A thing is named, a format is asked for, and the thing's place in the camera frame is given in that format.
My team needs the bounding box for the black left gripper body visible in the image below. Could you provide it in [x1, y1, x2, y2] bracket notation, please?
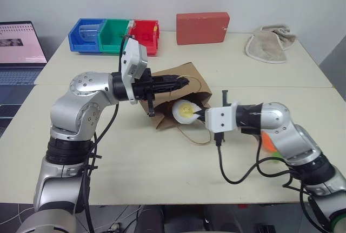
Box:
[131, 68, 158, 118]

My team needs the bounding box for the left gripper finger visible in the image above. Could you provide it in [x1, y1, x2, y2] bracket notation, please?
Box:
[152, 75, 189, 84]
[152, 82, 188, 92]

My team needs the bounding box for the fried egg plush toy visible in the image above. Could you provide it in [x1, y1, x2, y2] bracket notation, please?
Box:
[172, 98, 202, 125]

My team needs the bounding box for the brown paper bag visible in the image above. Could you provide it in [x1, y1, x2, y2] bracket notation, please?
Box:
[140, 61, 213, 146]

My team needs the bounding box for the orange green carrot plush toy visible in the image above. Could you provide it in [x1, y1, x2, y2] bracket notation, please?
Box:
[259, 132, 282, 165]

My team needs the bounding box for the red plastic storage bin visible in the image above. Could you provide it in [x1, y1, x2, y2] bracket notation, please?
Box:
[129, 19, 161, 57]

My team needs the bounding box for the red rectangular block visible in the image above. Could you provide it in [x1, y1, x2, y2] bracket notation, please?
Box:
[176, 11, 231, 46]

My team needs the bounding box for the green plastic storage bin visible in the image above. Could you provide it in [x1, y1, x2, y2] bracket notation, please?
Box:
[98, 18, 131, 55]

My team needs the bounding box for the beige folded towel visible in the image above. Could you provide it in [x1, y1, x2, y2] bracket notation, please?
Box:
[245, 24, 298, 64]

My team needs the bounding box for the blue plastic storage bin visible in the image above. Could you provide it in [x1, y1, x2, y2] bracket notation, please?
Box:
[68, 18, 107, 54]

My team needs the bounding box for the clear plastic container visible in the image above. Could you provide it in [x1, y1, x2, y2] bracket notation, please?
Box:
[78, 24, 99, 44]

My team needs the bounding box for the dark rounded shape under table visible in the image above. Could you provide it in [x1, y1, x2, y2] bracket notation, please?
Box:
[134, 205, 166, 233]

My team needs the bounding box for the open laptop computer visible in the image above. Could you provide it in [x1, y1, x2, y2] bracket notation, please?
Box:
[0, 21, 48, 86]

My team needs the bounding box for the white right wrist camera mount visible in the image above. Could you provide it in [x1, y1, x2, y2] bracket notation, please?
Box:
[204, 101, 240, 134]

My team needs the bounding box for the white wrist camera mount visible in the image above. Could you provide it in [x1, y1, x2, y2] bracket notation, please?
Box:
[120, 37, 149, 105]
[204, 101, 240, 134]

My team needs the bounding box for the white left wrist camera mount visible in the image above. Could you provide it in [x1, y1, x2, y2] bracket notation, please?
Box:
[120, 37, 149, 105]

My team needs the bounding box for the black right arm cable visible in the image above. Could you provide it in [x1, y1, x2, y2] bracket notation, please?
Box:
[214, 132, 332, 232]

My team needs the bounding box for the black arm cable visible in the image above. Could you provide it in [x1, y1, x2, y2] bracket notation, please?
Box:
[214, 132, 332, 232]
[81, 35, 129, 233]

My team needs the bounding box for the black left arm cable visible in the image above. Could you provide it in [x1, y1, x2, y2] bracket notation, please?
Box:
[81, 35, 129, 233]

